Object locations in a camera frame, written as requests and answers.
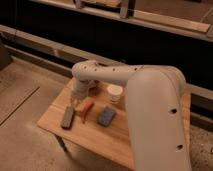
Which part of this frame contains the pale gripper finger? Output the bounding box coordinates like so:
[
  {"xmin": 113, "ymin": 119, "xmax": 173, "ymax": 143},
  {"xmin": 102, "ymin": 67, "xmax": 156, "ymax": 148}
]
[{"xmin": 75, "ymin": 98, "xmax": 91, "ymax": 112}]

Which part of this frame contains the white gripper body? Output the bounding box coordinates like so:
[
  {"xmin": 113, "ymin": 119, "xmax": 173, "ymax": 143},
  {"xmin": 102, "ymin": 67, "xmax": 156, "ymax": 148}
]
[{"xmin": 71, "ymin": 79, "xmax": 89, "ymax": 99}]

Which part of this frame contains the dark whiteboard eraser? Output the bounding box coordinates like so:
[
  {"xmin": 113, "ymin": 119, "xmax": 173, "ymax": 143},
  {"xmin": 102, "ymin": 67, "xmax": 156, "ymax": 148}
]
[{"xmin": 60, "ymin": 106, "xmax": 75, "ymax": 129}]

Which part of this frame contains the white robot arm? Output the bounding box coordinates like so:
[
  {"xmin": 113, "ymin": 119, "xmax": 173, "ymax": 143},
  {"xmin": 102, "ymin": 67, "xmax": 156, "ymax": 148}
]
[{"xmin": 71, "ymin": 60, "xmax": 192, "ymax": 171}]

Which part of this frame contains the wooden table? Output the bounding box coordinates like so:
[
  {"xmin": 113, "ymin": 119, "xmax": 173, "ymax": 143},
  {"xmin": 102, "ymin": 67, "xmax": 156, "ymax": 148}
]
[{"xmin": 38, "ymin": 83, "xmax": 189, "ymax": 171}]

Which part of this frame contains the blue sponge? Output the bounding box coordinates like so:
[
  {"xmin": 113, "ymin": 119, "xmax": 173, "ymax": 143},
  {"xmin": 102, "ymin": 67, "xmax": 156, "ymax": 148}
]
[{"xmin": 97, "ymin": 106, "xmax": 116, "ymax": 127}]

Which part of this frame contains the white cup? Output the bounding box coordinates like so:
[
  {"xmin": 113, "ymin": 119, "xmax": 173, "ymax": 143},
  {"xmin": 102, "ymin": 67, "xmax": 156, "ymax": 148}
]
[{"xmin": 107, "ymin": 84, "xmax": 123, "ymax": 103}]

